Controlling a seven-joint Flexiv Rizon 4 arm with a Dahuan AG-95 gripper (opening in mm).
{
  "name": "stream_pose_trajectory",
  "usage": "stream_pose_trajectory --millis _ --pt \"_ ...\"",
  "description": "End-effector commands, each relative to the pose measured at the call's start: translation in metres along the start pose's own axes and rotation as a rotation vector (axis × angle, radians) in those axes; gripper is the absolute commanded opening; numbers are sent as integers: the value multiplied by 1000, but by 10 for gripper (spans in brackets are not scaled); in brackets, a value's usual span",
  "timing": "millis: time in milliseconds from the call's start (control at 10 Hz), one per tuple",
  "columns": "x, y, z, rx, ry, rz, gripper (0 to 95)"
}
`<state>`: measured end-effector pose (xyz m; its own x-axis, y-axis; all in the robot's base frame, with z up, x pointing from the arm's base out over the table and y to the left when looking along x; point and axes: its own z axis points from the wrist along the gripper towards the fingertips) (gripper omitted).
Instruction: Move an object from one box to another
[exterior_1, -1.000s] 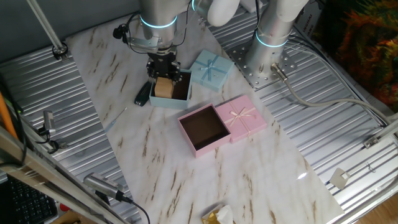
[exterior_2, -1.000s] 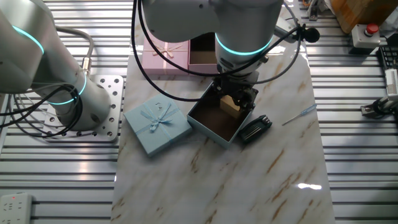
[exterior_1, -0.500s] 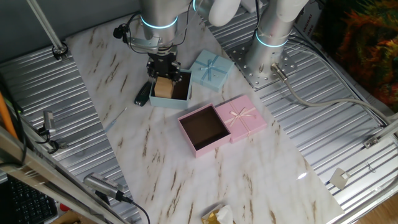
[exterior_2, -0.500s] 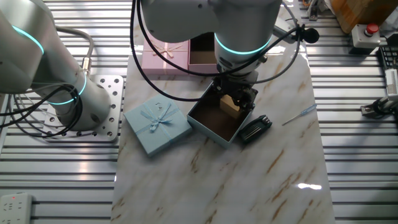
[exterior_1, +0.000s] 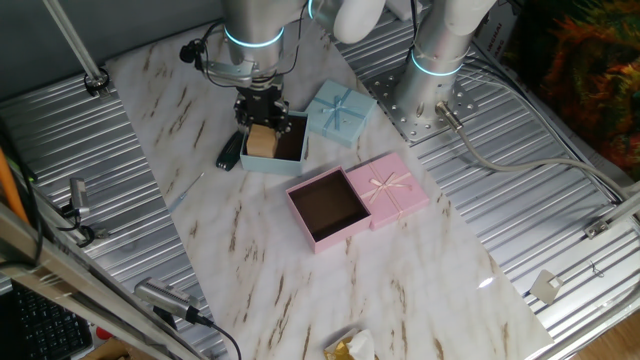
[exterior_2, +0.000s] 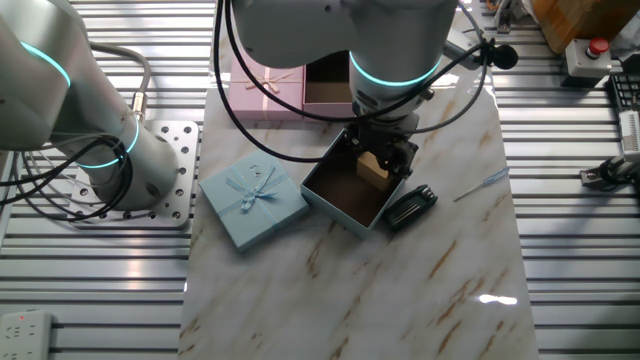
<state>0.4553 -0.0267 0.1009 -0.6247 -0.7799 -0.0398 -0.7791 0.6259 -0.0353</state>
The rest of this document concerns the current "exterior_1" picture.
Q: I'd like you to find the wooden box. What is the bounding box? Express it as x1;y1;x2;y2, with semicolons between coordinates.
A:
82;337;146;360

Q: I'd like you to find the open pink gift box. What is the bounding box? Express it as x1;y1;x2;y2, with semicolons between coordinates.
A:
285;165;374;255

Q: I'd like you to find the orange pole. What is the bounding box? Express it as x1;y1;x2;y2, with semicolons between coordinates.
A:
0;147;30;224

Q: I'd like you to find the aluminium pole with clamp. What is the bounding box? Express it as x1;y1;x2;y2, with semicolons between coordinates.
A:
42;0;110;99

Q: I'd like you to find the marble pattern table mat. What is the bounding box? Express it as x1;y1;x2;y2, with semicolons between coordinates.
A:
104;0;555;360

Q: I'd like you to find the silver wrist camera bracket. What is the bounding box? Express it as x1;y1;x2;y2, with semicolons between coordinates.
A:
202;58;255;89

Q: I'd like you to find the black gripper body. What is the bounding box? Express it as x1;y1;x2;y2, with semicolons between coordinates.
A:
233;87;292;127

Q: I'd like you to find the black keyboard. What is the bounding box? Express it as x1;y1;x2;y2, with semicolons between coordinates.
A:
9;282;94;360

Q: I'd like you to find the white printed board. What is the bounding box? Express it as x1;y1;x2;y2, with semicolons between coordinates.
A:
472;2;524;61

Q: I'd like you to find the open light blue gift box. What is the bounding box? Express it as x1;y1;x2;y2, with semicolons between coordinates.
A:
240;107;310;177

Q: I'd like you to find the ribbed silver camera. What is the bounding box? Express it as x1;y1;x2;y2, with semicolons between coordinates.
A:
133;277;201;324

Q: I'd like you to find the white paper tag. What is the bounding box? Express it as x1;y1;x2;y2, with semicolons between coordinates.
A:
528;269;565;306

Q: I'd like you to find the small grey camera on mount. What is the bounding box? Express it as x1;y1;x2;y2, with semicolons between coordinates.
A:
68;177;92;219

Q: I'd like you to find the aluminium frame bar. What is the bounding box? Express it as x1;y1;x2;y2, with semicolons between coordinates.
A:
0;202;201;360

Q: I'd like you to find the black folding hex key set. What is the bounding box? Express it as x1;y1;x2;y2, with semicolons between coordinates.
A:
215;129;246;172

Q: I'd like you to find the black camera cable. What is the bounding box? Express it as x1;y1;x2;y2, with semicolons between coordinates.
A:
197;313;244;360

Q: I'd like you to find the wooden cube block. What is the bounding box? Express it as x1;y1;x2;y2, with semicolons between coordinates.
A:
246;123;279;159

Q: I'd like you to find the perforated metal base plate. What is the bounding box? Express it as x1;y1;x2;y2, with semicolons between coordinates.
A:
363;64;479;144

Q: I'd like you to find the light blue lid with ribbon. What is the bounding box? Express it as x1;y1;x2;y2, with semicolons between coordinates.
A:
304;78;378;149

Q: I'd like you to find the black base cable bundle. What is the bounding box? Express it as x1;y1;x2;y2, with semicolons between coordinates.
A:
407;0;422;51

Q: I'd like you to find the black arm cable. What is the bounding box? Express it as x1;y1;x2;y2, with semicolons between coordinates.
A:
192;4;321;91

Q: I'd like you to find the pink box lid with ribbon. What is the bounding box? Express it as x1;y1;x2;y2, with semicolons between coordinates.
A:
345;151;431;232

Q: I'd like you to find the clear plastic pipette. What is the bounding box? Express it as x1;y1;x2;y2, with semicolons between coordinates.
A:
167;172;206;214

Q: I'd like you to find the thick grey base cable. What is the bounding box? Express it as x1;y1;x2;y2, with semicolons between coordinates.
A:
434;99;632;199

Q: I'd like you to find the colourful patterned cloth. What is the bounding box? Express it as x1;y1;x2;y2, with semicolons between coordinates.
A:
502;0;640;181

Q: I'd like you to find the aluminium bar with bracket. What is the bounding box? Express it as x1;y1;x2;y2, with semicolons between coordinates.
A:
583;182;640;240

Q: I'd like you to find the gold pack with white tissue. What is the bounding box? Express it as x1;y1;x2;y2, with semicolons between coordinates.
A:
323;328;377;360

